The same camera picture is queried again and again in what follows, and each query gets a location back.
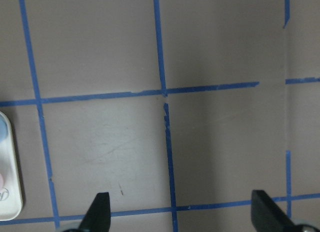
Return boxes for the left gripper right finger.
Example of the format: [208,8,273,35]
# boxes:
[250,190,295,232]

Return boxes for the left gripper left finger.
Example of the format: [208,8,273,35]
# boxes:
[78,192,111,232]

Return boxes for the pink plastic cup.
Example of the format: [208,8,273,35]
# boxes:
[0,174,5,190]

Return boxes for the light blue cup rear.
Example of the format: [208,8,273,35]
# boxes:
[0,117,8,142]

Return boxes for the white plastic tray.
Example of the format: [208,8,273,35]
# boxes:
[0,112,23,222]

